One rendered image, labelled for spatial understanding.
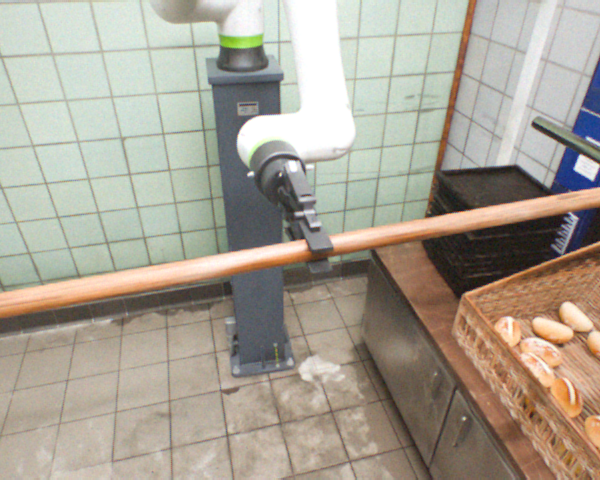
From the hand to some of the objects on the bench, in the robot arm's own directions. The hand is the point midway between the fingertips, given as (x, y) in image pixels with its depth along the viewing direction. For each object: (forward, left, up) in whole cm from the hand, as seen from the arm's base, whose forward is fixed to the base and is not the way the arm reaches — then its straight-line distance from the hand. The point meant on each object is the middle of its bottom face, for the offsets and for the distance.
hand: (315, 246), depth 62 cm
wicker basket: (-5, +74, -60) cm, 95 cm away
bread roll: (-27, +84, -59) cm, 106 cm away
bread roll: (-16, +85, -58) cm, 104 cm away
